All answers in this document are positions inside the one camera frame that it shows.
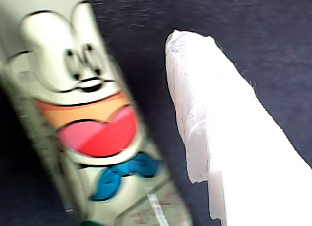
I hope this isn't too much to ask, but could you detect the green printed snack bar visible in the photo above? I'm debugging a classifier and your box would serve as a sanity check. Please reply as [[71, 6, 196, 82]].
[[0, 0, 193, 226]]

